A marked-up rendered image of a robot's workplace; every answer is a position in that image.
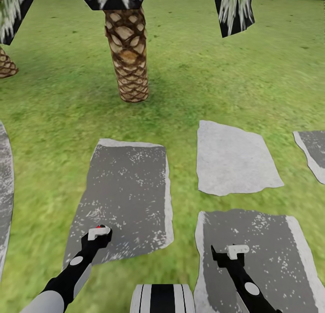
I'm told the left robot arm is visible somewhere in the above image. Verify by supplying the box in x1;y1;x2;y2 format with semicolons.
19;227;112;313

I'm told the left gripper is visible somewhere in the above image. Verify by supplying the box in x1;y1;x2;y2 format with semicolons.
81;229;112;253

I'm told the robot trunk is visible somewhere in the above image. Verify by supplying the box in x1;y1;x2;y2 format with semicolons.
130;284;195;313

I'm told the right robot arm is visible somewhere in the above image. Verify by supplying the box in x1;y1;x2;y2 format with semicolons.
211;244;282;313

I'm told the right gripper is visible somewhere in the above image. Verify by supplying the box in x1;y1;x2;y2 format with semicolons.
211;246;245;275

